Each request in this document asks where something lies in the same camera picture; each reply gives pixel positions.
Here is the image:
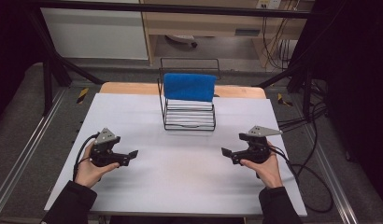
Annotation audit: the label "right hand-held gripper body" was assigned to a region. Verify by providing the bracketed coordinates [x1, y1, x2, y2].
[237, 125, 284, 165]

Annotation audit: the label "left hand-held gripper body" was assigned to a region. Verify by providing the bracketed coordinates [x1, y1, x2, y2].
[89, 127, 126, 168]

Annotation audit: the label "black wire rack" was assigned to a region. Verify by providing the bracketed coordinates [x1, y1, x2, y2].
[157, 57, 221, 132]

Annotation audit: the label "blue towel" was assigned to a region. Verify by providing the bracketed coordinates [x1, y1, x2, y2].
[163, 73, 218, 103]

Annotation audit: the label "person's right hand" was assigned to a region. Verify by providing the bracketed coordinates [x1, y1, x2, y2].
[239, 142, 285, 190]

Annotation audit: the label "person's left hand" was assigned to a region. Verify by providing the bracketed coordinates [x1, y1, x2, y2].
[74, 140, 121, 189]

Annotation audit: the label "white table board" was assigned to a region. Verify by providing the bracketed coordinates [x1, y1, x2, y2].
[44, 92, 308, 217]

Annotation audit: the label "yellow black floor tape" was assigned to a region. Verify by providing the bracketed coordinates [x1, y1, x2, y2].
[76, 87, 90, 105]
[277, 92, 294, 107]

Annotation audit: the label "wooden table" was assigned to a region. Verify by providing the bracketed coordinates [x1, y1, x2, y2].
[99, 81, 268, 100]

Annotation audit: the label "white cabinet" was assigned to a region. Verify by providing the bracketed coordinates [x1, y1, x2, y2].
[40, 7, 149, 61]

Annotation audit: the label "white chair base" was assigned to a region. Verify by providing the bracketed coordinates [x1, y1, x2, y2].
[165, 34, 199, 49]

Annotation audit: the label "light wooden desk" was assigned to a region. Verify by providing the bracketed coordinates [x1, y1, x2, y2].
[139, 0, 316, 68]

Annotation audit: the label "white power strip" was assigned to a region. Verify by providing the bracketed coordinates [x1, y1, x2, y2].
[255, 0, 283, 10]

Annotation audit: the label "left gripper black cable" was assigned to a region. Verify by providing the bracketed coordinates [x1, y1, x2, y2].
[72, 133, 101, 182]

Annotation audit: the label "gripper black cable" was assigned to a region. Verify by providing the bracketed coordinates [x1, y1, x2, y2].
[268, 145, 335, 215]
[72, 133, 101, 182]

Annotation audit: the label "black floor cables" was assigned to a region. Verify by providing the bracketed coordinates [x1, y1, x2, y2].
[277, 78, 329, 133]

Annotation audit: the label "aluminium floor rail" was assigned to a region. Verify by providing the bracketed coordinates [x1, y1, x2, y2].
[304, 123, 360, 224]
[0, 89, 68, 213]

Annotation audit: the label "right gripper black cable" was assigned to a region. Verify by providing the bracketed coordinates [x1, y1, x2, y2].
[268, 145, 335, 215]

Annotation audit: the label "hanging black cables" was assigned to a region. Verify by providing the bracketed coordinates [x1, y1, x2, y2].
[262, 0, 303, 70]

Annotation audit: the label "black metal frame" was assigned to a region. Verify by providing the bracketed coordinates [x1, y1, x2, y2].
[23, 0, 351, 117]

